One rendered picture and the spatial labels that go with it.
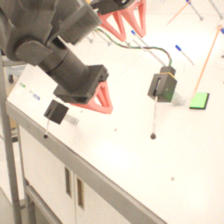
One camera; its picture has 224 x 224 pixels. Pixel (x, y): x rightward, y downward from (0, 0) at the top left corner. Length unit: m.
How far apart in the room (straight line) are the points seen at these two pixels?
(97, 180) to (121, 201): 0.11
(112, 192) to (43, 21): 0.51
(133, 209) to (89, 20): 0.45
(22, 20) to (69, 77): 0.15
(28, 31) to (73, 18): 0.08
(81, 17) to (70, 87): 0.12
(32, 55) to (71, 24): 0.08
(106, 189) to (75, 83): 0.39
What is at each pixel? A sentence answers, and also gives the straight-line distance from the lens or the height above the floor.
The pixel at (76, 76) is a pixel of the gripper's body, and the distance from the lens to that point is 0.50.
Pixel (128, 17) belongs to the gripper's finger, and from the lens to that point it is 0.58.
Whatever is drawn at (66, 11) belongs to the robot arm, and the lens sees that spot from 0.46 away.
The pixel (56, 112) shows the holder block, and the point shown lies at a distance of 0.94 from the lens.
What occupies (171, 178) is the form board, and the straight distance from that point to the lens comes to 0.69.
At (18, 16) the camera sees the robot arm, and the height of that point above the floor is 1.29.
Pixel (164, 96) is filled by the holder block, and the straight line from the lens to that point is 0.68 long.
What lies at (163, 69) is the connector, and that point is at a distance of 0.72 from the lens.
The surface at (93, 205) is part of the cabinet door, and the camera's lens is 1.01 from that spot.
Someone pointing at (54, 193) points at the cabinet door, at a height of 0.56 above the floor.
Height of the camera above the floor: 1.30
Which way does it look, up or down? 20 degrees down
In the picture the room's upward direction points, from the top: straight up
